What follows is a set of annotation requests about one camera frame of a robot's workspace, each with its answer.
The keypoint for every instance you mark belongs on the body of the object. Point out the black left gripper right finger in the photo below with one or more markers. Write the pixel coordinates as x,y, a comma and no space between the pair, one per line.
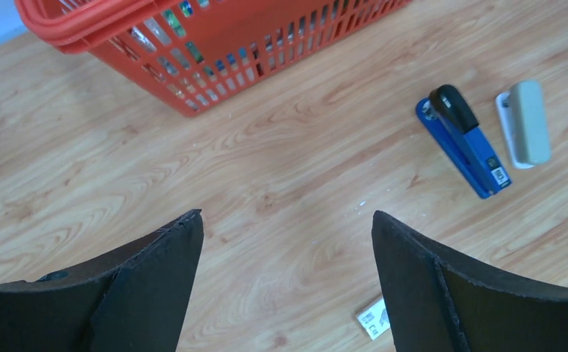
440,299

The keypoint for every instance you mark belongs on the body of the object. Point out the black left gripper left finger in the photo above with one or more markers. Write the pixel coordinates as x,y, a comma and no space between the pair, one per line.
132,298

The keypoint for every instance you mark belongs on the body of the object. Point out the blue and black stapler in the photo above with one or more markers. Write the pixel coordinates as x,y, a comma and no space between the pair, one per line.
453,125

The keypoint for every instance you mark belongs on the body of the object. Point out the grey and white stapler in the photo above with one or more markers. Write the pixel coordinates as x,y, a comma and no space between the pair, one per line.
523,118

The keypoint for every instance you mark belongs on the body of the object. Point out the white staple box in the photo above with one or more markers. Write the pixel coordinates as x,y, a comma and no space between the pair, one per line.
374,318

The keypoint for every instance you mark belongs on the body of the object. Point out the red plastic shopping basket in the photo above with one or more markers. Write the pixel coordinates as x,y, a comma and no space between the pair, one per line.
192,55

